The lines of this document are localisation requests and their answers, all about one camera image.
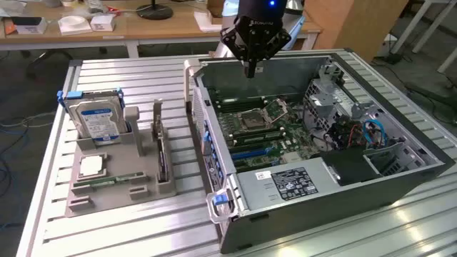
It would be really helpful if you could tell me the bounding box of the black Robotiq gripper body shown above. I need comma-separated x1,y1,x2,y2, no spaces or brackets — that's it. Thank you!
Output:
233,0,289,64

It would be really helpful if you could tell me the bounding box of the graphics card with metal bracket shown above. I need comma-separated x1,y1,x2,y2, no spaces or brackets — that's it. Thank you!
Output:
151,99,172,185

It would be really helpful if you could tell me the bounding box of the white paper stack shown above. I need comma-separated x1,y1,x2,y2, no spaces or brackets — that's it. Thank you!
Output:
193,10,224,33

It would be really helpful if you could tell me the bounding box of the wooden desk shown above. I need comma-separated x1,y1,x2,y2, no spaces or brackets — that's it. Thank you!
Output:
0,0,323,58

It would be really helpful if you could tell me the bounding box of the wooden cabinet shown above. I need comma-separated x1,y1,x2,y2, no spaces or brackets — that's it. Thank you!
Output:
303,0,411,63

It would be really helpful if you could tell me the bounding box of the black round stand base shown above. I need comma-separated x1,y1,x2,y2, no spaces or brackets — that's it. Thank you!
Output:
136,0,175,20

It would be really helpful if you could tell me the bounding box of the metal socket cover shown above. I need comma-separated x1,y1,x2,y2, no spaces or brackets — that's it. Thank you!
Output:
263,98,291,124

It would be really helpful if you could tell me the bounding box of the CPU socket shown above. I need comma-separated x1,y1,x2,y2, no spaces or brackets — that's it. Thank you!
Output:
237,109,267,130

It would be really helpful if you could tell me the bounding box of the white box with label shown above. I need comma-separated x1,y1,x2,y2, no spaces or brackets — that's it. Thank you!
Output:
88,14,116,32

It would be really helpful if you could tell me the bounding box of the installed RAM stick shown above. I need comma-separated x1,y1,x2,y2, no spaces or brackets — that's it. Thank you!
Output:
228,128,285,147

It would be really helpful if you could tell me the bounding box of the green motherboard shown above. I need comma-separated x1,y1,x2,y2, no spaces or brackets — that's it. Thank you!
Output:
213,88,323,173

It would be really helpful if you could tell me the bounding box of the blue PCIe expansion slot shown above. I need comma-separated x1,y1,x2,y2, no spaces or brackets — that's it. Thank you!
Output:
231,148,269,162

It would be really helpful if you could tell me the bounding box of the white foam tray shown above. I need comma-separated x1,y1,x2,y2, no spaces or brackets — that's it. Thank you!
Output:
57,15,93,36

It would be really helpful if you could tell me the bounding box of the black floor stand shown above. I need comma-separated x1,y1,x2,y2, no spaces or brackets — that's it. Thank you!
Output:
405,80,457,108

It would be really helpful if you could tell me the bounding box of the hard disk in blue carrier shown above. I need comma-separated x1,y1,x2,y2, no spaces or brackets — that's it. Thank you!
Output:
56,87,127,147

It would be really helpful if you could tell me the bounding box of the black chair base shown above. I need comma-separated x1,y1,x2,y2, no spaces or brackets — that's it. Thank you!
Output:
21,48,75,79

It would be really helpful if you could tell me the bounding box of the small grey metal disk bay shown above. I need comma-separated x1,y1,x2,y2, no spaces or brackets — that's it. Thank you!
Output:
364,139,425,176

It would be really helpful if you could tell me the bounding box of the white box with black top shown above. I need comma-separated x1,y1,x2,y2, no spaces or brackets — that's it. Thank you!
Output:
9,16,48,35

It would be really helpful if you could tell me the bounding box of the silver power supply unit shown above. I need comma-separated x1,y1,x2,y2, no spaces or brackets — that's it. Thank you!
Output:
233,157,343,212

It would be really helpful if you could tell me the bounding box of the clear case latch blue tab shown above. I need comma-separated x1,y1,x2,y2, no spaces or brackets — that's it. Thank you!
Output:
205,188,240,223

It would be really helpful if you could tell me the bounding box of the silver CPU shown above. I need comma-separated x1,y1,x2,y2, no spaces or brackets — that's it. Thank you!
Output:
77,156,108,177

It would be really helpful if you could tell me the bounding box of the green RAM stick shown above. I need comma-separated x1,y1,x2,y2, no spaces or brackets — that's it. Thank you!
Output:
73,172,148,188

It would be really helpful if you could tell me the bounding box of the grey parts rack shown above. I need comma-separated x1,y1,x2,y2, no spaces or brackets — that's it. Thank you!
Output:
64,105,176,219

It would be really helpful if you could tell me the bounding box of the black open PC case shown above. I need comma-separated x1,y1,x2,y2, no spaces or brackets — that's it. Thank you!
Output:
183,48,457,255

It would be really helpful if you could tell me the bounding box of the blue wire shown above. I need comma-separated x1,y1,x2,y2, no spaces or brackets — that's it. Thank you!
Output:
363,119,389,147

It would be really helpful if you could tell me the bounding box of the red wire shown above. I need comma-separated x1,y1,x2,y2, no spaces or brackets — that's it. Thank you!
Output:
349,124,360,147

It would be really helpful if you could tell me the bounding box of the white table frame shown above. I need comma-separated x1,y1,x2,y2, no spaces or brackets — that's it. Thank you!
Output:
389,0,457,73

